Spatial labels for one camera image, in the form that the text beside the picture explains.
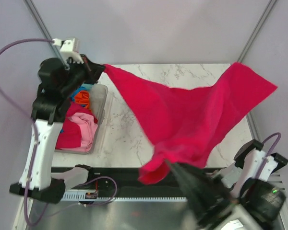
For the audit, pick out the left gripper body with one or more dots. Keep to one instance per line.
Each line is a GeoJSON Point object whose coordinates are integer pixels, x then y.
{"type": "Point", "coordinates": [81, 73]}

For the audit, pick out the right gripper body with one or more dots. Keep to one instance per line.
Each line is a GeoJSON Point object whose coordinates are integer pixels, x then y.
{"type": "Point", "coordinates": [210, 214]}

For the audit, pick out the crimson t shirt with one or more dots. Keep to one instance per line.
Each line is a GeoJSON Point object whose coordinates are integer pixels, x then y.
{"type": "Point", "coordinates": [185, 125]}
{"type": "Point", "coordinates": [70, 134]}

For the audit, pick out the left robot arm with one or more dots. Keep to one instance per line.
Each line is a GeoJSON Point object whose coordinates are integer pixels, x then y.
{"type": "Point", "coordinates": [49, 111]}

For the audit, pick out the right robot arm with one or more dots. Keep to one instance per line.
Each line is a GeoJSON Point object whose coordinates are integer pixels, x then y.
{"type": "Point", "coordinates": [238, 197]}

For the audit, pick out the blue t shirt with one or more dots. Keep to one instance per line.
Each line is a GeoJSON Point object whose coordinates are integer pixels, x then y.
{"type": "Point", "coordinates": [84, 87]}

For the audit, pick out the clear plastic bin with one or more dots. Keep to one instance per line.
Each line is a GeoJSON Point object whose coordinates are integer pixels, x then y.
{"type": "Point", "coordinates": [98, 96]}

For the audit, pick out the orange t shirt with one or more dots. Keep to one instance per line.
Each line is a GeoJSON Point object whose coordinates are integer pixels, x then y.
{"type": "Point", "coordinates": [83, 98]}

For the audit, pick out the light pink t shirt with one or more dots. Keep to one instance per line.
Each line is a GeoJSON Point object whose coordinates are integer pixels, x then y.
{"type": "Point", "coordinates": [88, 129]}

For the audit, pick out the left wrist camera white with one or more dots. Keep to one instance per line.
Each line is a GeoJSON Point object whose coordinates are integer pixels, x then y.
{"type": "Point", "coordinates": [70, 50]}

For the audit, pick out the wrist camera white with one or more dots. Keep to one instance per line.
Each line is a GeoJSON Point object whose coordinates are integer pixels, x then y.
{"type": "Point", "coordinates": [70, 50]}
{"type": "Point", "coordinates": [239, 219]}

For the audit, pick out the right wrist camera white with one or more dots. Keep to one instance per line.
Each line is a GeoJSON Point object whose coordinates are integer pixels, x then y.
{"type": "Point", "coordinates": [239, 219]}

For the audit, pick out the left aluminium frame post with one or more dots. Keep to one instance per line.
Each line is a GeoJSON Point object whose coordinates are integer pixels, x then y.
{"type": "Point", "coordinates": [41, 25]}

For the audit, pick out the aluminium frame post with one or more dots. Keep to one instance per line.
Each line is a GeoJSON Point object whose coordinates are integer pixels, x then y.
{"type": "Point", "coordinates": [41, 25]}
{"type": "Point", "coordinates": [257, 29]}

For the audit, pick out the aluminium frame rail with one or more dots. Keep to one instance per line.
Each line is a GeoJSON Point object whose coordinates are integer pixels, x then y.
{"type": "Point", "coordinates": [254, 130]}

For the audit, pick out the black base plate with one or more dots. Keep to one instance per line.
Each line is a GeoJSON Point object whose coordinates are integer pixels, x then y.
{"type": "Point", "coordinates": [129, 185]}

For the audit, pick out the white cable duct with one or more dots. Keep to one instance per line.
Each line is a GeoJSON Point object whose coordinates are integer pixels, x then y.
{"type": "Point", "coordinates": [92, 196]}

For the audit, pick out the right aluminium frame post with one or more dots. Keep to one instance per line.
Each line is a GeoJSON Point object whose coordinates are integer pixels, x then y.
{"type": "Point", "coordinates": [257, 29]}

